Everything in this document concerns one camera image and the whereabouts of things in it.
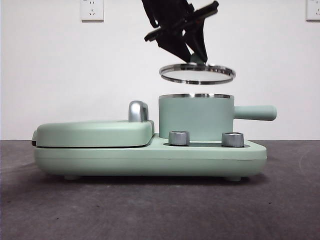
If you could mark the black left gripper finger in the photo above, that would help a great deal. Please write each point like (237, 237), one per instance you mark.
(199, 40)
(175, 48)

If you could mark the glass lid with green knob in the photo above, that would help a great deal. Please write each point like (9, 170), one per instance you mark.
(197, 75)

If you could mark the mint green steamer pot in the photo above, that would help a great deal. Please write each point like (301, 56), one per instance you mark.
(195, 117)

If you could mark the silver control knob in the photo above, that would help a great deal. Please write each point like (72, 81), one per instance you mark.
(178, 138)
(232, 139)

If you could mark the mint green breakfast machine base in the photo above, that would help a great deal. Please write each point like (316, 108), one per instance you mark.
(150, 160)

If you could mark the mint green griddle cover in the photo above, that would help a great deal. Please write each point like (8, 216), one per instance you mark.
(95, 132)

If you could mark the white wall socket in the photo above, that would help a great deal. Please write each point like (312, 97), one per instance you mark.
(92, 10)
(313, 10)

